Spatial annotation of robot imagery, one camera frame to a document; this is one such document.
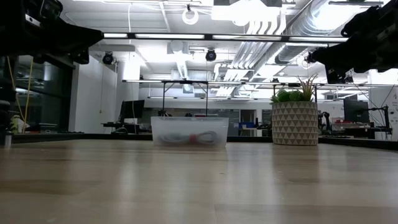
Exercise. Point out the translucent plastic bin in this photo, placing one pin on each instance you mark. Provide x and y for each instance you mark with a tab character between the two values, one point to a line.
189	127

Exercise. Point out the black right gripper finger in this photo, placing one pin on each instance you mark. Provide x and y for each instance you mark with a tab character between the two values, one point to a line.
337	73
337	54

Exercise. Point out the pale spiky plant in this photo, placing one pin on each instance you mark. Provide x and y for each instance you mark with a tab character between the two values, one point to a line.
308	88

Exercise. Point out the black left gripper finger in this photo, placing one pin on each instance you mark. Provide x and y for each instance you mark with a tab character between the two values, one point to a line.
74	56
84	37

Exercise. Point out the green leafy plant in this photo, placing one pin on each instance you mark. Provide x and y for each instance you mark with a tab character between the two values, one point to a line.
287	96

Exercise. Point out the blue storage bins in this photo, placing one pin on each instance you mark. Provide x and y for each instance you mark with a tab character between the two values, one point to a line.
247	125

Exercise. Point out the black monitor on arm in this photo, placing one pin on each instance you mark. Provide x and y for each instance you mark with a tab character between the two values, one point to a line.
356	110

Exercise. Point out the silver ventilation duct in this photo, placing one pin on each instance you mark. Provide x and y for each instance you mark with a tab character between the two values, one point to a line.
298	31

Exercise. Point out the black computer monitor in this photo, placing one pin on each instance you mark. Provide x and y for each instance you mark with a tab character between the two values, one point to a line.
132	109

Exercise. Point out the grey flat box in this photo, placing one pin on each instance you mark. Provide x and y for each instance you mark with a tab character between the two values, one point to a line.
48	127

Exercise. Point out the black background robot arm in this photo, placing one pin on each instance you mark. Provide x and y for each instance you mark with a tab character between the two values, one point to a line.
325	119

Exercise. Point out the black round ceiling camera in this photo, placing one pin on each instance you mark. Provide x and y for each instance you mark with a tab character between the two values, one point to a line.
211	55
108	58

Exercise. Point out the triangle patterned planter pot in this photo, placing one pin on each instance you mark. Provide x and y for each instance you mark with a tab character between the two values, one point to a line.
294	124

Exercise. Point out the small grey cylinder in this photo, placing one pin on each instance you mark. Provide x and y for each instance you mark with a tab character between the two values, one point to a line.
7	139

